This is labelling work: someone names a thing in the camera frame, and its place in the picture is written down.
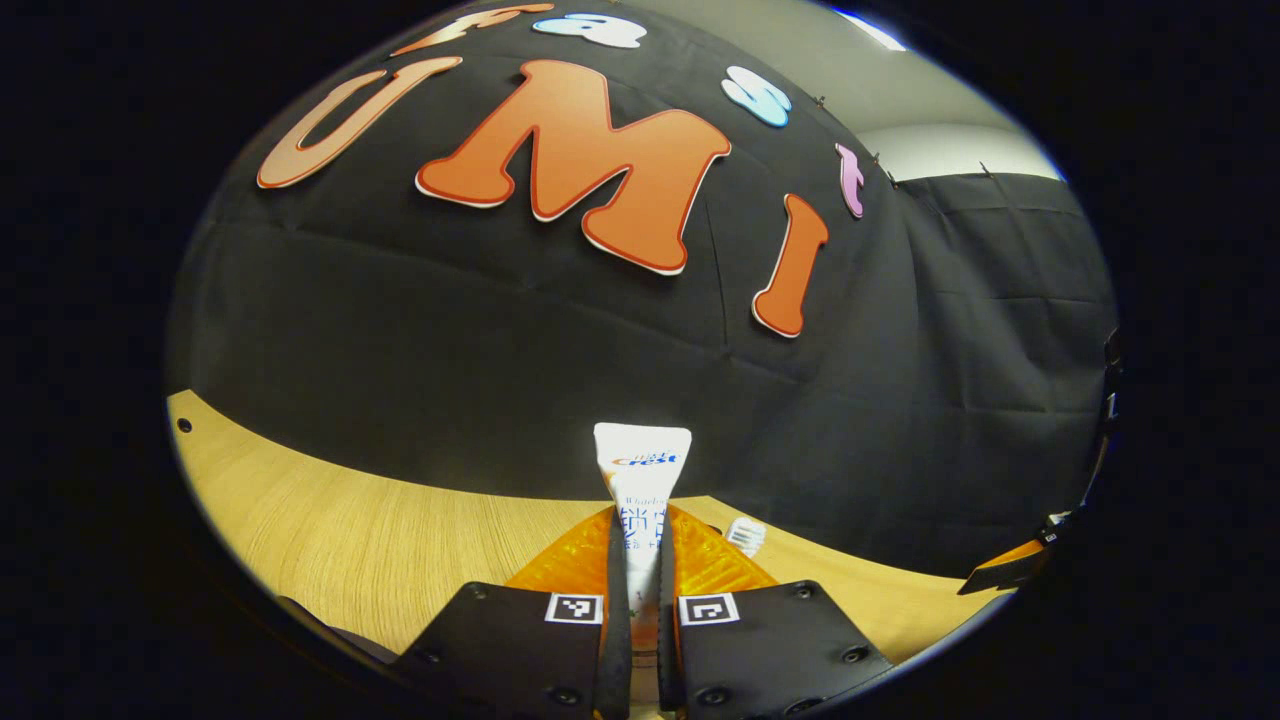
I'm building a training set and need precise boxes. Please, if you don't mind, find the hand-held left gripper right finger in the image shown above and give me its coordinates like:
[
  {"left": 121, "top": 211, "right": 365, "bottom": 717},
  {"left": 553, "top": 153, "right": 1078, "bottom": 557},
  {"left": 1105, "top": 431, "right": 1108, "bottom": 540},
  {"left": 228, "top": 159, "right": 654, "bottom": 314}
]
[{"left": 655, "top": 505, "right": 894, "bottom": 719}]

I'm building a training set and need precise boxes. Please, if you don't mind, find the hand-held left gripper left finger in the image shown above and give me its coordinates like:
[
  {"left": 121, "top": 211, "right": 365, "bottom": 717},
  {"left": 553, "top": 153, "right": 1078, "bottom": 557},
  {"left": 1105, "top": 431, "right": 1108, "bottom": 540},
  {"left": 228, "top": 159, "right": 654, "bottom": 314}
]
[{"left": 395, "top": 505, "right": 633, "bottom": 720}]

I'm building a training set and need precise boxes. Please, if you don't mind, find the white toothpaste tube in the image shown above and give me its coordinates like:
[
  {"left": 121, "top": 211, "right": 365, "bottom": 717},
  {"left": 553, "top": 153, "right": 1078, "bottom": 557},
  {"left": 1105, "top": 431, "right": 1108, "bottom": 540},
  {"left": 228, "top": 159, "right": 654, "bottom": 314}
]
[{"left": 593, "top": 422, "right": 693, "bottom": 651}]

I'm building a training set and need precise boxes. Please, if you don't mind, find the black backdrop cloth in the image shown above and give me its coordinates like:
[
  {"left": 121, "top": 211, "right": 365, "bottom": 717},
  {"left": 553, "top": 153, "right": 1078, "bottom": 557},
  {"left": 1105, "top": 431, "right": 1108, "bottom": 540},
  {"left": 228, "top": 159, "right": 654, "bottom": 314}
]
[{"left": 165, "top": 0, "right": 1121, "bottom": 581}]

